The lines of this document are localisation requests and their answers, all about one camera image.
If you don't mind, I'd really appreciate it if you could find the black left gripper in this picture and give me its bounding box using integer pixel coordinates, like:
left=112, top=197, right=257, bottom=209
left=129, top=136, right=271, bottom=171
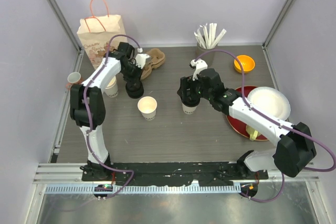
left=120, top=62, right=144, bottom=88

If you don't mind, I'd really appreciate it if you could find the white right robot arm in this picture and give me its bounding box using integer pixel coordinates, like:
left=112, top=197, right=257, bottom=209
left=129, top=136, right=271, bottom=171
left=177, top=68, right=317, bottom=179

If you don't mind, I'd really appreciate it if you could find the yellow mug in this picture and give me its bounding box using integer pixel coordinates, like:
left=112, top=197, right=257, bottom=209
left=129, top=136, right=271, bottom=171
left=245, top=125, right=261, bottom=141

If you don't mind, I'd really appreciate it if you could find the red round tray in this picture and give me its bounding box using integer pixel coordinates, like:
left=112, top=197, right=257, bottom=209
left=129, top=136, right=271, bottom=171
left=226, top=86, right=268, bottom=142

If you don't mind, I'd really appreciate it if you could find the white paper cup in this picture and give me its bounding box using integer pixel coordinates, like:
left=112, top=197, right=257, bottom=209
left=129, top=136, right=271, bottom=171
left=138, top=97, right=158, bottom=121
left=182, top=102, right=199, bottom=114

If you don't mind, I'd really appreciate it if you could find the stack of black cup lids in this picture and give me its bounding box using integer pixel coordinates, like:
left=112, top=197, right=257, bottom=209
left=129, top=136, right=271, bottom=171
left=125, top=82, right=144, bottom=99

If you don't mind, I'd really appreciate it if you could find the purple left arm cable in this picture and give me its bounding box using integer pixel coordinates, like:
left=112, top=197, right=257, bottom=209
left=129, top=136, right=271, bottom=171
left=81, top=34, right=144, bottom=200

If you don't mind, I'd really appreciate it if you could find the perforated cable duct rail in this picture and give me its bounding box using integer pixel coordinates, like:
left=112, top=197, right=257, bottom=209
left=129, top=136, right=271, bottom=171
left=45, top=183, right=241, bottom=194

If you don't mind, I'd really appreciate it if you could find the black cup lid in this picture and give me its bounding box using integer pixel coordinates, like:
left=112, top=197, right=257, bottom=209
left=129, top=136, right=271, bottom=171
left=182, top=99, right=200, bottom=108

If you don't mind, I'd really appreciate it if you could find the brown cardboard cup carrier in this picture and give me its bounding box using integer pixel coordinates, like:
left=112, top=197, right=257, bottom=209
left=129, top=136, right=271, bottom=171
left=141, top=48, right=165, bottom=80

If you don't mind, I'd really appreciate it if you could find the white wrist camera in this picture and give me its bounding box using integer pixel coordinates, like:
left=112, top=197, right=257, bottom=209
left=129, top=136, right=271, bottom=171
left=135, top=48, right=151, bottom=69
left=190, top=59, right=208, bottom=81

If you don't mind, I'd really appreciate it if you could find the small pink ceramic teacup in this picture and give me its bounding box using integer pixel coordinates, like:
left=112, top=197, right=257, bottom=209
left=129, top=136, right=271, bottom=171
left=66, top=72, right=83, bottom=90

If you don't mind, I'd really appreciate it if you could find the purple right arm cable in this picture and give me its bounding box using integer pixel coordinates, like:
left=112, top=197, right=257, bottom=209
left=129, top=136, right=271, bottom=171
left=193, top=49, right=336, bottom=204

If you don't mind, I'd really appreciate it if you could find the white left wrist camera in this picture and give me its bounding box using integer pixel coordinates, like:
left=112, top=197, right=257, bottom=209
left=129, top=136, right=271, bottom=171
left=135, top=48, right=151, bottom=69

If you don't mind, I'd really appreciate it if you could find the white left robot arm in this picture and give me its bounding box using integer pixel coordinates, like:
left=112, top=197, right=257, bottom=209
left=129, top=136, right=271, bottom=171
left=70, top=42, right=151, bottom=182

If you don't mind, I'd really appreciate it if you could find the white paper plate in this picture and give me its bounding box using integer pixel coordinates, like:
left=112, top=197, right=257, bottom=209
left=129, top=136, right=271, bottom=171
left=247, top=87, right=291, bottom=121

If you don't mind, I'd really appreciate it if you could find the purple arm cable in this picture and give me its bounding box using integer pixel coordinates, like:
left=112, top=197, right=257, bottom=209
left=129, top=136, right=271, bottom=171
left=81, top=34, right=144, bottom=200
left=193, top=49, right=336, bottom=204

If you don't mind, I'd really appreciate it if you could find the stack of white paper cups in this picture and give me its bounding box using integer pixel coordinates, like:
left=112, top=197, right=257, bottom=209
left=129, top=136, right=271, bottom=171
left=104, top=77, right=118, bottom=98

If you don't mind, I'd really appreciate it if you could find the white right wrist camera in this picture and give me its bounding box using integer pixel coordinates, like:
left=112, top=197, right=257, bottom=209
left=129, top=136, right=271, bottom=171
left=190, top=59, right=208, bottom=81

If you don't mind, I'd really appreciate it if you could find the orange bowl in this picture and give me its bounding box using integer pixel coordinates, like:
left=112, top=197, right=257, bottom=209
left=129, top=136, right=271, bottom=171
left=234, top=55, right=256, bottom=73

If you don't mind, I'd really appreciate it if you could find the grey straw holder cup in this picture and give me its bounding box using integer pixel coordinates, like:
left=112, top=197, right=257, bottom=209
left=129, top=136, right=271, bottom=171
left=195, top=44, right=215, bottom=67

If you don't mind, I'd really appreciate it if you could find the paper bag with orange handles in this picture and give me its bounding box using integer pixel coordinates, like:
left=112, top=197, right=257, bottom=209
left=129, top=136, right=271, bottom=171
left=77, top=6, right=128, bottom=69

